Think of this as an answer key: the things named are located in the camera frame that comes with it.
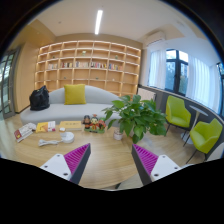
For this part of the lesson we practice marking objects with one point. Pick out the grey sofa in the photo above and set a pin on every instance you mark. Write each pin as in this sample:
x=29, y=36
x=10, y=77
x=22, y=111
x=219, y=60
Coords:
x=96, y=101

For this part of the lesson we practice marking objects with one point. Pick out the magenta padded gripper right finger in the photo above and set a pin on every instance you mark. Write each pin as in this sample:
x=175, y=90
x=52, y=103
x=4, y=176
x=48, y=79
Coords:
x=150, y=166

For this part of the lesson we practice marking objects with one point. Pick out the green chair far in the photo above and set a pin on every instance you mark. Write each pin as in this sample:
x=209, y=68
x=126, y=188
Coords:
x=177, y=114

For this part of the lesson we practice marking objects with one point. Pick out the green chair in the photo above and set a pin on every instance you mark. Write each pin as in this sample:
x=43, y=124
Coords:
x=177, y=114
x=205, y=136

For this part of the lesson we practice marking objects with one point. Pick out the black bag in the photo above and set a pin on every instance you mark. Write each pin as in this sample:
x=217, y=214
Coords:
x=39, y=99

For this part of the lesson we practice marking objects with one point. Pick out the black framed window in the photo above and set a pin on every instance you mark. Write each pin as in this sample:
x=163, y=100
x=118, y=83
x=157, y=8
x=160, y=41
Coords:
x=177, y=71

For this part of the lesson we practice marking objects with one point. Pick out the white air conditioner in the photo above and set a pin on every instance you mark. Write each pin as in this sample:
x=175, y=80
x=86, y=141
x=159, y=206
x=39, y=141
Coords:
x=155, y=38

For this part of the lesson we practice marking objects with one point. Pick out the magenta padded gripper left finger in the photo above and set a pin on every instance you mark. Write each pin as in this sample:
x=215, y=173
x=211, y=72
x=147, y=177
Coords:
x=69, y=166

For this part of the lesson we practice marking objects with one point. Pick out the glass door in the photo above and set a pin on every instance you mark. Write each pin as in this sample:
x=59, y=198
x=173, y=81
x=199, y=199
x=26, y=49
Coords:
x=7, y=74

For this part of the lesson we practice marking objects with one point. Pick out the green chair near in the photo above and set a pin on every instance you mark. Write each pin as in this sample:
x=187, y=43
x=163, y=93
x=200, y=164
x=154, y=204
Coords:
x=205, y=136

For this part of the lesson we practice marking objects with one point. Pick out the round white power socket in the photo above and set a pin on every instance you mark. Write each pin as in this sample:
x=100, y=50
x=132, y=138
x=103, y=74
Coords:
x=68, y=137

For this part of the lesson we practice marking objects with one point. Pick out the wooden bookshelf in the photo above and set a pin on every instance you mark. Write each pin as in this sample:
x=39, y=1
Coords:
x=110, y=66

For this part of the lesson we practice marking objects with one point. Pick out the yellow cushion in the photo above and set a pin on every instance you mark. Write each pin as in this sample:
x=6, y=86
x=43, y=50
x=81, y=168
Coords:
x=74, y=94

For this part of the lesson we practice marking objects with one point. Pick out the green potted plant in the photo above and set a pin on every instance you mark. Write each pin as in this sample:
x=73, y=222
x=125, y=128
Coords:
x=136, y=116

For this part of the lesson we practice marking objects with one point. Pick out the ceiling strip light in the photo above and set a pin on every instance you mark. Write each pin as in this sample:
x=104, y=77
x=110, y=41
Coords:
x=98, y=21

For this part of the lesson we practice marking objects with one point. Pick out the colourful doll figurines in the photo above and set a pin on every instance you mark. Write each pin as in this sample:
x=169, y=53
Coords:
x=94, y=124

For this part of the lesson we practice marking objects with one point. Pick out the small round white table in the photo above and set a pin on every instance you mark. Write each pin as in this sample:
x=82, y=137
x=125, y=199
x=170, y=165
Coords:
x=186, y=136

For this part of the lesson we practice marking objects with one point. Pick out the white charger with cable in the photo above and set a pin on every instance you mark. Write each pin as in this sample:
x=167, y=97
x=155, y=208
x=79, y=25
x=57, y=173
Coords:
x=51, y=142

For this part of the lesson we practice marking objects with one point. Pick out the yellow and white booklet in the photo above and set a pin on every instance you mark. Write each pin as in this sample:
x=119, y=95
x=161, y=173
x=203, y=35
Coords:
x=44, y=127

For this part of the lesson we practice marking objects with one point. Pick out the yellow book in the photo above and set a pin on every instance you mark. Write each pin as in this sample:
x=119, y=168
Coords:
x=70, y=125

